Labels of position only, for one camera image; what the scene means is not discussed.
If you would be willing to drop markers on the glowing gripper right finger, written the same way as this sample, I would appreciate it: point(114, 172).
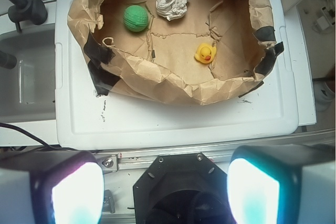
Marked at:
point(291, 183)

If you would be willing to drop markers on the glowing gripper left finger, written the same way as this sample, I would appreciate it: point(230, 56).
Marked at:
point(51, 187)

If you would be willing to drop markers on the white plastic lid board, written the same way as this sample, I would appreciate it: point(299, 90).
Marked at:
point(88, 121)

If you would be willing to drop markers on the grey sink basin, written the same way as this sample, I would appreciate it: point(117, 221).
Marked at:
point(28, 89)

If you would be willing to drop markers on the yellow rubber duck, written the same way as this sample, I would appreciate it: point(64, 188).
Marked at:
point(205, 53)

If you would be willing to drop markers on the brown paper bag tray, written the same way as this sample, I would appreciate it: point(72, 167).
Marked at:
point(158, 63)

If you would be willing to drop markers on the black faucet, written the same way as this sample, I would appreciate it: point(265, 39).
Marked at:
point(32, 10)

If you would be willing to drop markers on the green dimpled ball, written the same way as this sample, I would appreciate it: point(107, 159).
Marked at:
point(135, 18)

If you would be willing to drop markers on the crumpled white paper ball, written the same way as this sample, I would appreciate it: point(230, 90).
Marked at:
point(171, 9)

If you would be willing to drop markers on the aluminium rail with bracket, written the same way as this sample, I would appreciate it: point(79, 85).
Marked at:
point(115, 160)

